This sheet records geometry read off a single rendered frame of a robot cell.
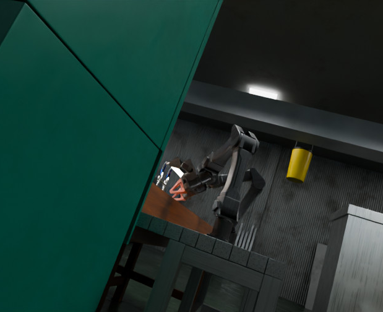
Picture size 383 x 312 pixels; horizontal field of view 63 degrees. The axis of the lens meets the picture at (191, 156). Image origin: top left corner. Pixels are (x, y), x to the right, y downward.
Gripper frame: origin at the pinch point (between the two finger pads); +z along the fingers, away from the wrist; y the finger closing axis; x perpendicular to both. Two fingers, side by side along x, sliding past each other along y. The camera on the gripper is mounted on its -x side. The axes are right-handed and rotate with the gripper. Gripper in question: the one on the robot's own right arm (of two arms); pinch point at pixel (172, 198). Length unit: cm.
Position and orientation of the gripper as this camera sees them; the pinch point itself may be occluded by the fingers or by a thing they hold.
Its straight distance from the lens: 180.1
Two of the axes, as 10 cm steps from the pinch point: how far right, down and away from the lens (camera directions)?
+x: 3.4, 8.7, -3.7
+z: -9.2, 3.9, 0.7
